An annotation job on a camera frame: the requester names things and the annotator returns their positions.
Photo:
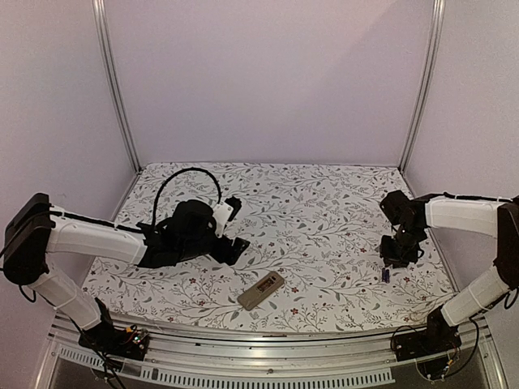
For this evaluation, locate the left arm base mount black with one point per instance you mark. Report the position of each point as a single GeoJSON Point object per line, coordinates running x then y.
{"type": "Point", "coordinates": [131, 343]}

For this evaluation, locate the aluminium frame post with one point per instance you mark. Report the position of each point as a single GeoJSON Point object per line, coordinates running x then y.
{"type": "Point", "coordinates": [433, 44]}
{"type": "Point", "coordinates": [107, 56]}

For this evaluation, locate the left aluminium frame post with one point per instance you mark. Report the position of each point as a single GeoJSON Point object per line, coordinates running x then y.
{"type": "Point", "coordinates": [107, 56]}

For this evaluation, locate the grey remote control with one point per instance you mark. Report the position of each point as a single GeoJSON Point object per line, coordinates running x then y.
{"type": "Point", "coordinates": [261, 290]}

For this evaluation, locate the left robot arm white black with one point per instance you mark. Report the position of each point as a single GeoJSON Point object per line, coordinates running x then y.
{"type": "Point", "coordinates": [195, 229]}

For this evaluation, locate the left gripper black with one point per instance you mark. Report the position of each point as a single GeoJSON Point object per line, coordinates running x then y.
{"type": "Point", "coordinates": [236, 251]}

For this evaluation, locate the right aluminium frame post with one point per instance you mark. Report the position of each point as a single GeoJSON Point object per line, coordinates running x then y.
{"type": "Point", "coordinates": [433, 44]}

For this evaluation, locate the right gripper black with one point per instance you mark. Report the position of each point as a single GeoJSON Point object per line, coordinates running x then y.
{"type": "Point", "coordinates": [389, 258]}

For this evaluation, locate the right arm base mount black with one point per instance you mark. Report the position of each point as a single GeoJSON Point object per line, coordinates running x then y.
{"type": "Point", "coordinates": [408, 343]}

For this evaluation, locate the floral patterned table mat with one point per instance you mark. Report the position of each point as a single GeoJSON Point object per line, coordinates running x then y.
{"type": "Point", "coordinates": [318, 226]}

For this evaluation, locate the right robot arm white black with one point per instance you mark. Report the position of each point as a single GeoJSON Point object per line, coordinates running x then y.
{"type": "Point", "coordinates": [497, 218]}

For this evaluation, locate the aluminium front rail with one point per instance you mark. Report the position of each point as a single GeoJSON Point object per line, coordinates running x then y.
{"type": "Point", "coordinates": [181, 356]}

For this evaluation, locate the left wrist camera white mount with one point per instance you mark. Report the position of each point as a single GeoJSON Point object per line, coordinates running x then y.
{"type": "Point", "coordinates": [222, 213]}

